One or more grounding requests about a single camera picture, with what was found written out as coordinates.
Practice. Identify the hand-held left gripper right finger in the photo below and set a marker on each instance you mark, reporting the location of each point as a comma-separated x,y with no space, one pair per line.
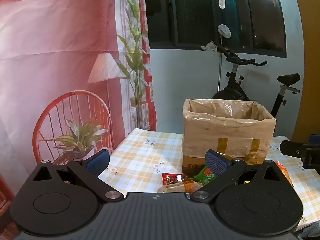
216,163

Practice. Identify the black exercise bike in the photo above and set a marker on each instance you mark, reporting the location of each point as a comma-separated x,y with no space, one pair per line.
231,92

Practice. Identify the red snack packet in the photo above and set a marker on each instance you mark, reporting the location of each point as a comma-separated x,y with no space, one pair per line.
172,178

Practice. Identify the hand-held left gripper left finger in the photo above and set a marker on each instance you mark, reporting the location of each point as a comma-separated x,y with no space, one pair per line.
96,163

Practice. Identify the teal hanging garment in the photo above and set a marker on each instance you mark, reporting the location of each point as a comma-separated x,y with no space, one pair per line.
231,17

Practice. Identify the dark window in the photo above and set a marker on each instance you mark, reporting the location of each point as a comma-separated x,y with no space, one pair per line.
195,25

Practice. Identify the beige and orange snack packet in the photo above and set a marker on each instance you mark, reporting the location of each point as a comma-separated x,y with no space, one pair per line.
175,188

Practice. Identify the printed backdrop cloth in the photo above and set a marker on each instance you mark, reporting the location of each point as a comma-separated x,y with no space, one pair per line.
50,67

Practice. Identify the green snack packet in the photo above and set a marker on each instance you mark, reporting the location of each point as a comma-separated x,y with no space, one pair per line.
203,176

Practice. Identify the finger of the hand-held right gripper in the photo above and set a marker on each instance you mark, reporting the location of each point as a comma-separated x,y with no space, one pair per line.
315,138
292,148

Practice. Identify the checkered floral tablecloth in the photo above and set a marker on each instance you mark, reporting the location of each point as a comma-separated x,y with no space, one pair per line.
145,155

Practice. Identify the brown wooden door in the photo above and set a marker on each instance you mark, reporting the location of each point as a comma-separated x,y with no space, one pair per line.
310,55

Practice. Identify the cardboard box with plastic liner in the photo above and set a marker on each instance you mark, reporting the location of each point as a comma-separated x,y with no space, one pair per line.
225,135

